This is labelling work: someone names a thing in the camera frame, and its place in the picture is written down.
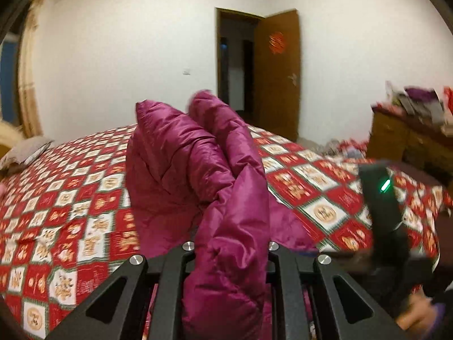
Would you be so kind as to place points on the wooden dresser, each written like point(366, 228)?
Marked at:
point(389, 134)

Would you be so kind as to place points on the pink floral quilt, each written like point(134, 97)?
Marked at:
point(1, 189)

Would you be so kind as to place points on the striped grey pillow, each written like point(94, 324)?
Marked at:
point(24, 152)

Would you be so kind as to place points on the wooden headboard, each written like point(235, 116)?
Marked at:
point(9, 132)

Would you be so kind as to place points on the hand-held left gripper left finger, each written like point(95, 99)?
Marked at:
point(177, 265)

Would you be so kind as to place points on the red paper door decoration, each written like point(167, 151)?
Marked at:
point(276, 43)

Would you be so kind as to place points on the brown wooden door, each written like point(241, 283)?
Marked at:
point(276, 102)

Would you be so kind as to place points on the narrow beige floral curtain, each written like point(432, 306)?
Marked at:
point(32, 71)

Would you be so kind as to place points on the window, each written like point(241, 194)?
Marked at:
point(9, 78)

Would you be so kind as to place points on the magenta puffer jacket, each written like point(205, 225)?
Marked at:
point(219, 219)

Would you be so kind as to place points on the person's right hand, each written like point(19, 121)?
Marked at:
point(416, 317)

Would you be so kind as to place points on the red patterned bed sheet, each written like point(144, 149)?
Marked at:
point(88, 191)

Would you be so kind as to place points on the purple garment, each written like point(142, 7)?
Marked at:
point(421, 94)

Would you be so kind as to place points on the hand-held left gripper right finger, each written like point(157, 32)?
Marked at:
point(283, 265)

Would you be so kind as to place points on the brown door frame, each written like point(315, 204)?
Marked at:
point(218, 60)

